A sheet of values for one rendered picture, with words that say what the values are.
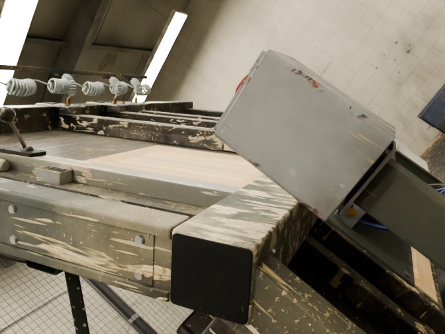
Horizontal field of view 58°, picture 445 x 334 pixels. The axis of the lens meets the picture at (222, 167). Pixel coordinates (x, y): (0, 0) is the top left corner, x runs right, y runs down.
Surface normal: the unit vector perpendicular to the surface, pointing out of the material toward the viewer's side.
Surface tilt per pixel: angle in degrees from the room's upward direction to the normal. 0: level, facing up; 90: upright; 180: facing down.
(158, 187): 90
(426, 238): 90
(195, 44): 90
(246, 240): 60
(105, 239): 90
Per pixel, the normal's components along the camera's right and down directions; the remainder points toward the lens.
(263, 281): -0.39, 0.16
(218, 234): 0.06, -0.98
